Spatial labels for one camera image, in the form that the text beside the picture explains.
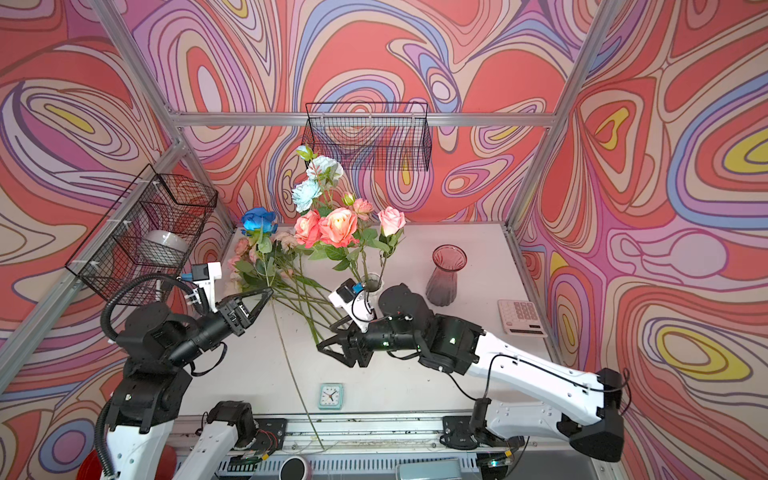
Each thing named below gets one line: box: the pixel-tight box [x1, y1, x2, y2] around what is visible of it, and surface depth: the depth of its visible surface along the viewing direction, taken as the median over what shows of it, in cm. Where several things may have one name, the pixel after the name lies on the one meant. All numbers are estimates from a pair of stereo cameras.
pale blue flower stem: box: [292, 145, 367, 282], surface depth 62 cm
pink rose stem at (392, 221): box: [378, 206, 406, 283], surface depth 60 cm
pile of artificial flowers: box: [228, 231, 345, 343], surface depth 98 cm
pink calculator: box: [498, 299, 548, 337], surface depth 95 cm
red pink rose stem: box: [294, 209, 323, 249], surface depth 59 cm
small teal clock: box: [318, 382, 344, 410], surface depth 80 cm
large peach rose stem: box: [318, 207, 361, 248], surface depth 55 cm
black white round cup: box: [279, 456, 308, 480], surface depth 66 cm
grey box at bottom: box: [395, 457, 462, 480], surface depth 69 cm
